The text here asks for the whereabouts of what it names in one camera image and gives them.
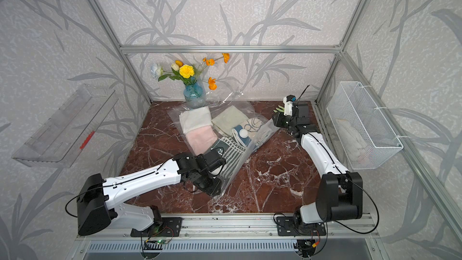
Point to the right circuit board with wires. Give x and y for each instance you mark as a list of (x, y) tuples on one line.
[(307, 248)]

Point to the artificial flower bouquet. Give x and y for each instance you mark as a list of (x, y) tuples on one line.
[(187, 74)]

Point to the white wire mesh basket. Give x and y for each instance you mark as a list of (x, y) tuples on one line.
[(352, 102)]

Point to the cream towel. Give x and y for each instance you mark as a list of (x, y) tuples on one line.
[(228, 119)]

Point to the blue glass vase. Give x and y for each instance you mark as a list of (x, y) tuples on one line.
[(195, 95)]

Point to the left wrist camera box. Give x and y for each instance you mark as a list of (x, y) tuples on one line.
[(212, 160)]

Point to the circuit board with wires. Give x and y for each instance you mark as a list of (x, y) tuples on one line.
[(307, 248), (151, 244)]

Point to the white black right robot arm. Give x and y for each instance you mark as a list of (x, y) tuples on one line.
[(340, 194)]

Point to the clear plastic wall shelf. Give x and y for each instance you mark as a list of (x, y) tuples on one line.
[(58, 143)]

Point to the blue white striped towel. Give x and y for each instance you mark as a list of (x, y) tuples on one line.
[(254, 126)]

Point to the clear plastic vacuum bag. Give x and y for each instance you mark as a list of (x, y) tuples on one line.
[(218, 101)]

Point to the white vacuum bag valve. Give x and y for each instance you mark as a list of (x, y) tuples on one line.
[(243, 133)]

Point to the green garden fork wooden handle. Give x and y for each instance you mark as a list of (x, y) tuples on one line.
[(279, 109)]

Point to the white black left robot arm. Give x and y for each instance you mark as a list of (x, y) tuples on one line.
[(102, 203)]

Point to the left circuit board with wires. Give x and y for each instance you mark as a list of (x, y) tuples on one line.
[(151, 244)]

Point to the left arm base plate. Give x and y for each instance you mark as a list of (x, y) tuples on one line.
[(170, 227)]

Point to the white cloth in basket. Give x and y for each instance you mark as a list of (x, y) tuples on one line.
[(354, 144)]

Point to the pink fluffy towel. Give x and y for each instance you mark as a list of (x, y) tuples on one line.
[(201, 139)]

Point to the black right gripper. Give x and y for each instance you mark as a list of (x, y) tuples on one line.
[(277, 121)]

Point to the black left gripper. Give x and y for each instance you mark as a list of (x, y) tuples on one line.
[(214, 189)]

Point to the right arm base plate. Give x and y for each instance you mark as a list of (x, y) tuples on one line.
[(294, 226)]

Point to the green white striped towel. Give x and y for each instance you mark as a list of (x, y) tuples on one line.
[(232, 152)]

